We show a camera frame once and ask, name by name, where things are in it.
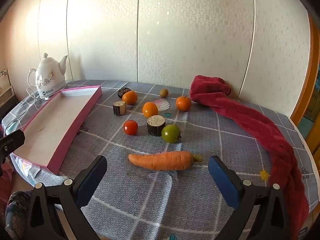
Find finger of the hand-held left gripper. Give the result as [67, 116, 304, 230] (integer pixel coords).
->
[0, 129, 26, 156]

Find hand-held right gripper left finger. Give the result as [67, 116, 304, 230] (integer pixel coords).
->
[25, 155, 108, 240]

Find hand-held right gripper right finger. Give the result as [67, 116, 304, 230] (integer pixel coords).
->
[208, 155, 293, 240]

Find pink shallow cardboard box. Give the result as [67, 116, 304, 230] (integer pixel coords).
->
[10, 85, 102, 175]

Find orange carrot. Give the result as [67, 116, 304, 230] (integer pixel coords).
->
[128, 151, 203, 172]

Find red tomato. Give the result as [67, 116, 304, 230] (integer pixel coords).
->
[123, 120, 138, 136]

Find green tomato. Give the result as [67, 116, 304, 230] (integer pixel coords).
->
[161, 124, 182, 144]

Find large eggplant slice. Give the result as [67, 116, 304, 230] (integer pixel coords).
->
[147, 115, 166, 137]

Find light wooden furniture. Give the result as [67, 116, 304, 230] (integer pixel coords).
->
[0, 67, 18, 115]

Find grey checked tablecloth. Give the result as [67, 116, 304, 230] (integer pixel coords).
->
[1, 80, 320, 240]

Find dark patterned clothing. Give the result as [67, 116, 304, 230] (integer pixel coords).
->
[5, 191, 34, 240]

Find red towel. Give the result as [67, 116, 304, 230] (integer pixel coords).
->
[189, 75, 310, 240]

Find white floral ceramic kettle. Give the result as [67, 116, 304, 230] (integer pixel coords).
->
[27, 53, 68, 98]

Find mandarin orange with stem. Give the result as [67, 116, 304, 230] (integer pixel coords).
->
[175, 95, 192, 112]

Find dark brown round object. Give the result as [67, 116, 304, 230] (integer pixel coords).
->
[118, 87, 132, 98]

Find white power cable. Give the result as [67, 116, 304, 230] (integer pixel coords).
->
[26, 88, 43, 104]

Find orange wooden door frame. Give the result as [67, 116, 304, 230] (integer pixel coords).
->
[290, 12, 320, 135]

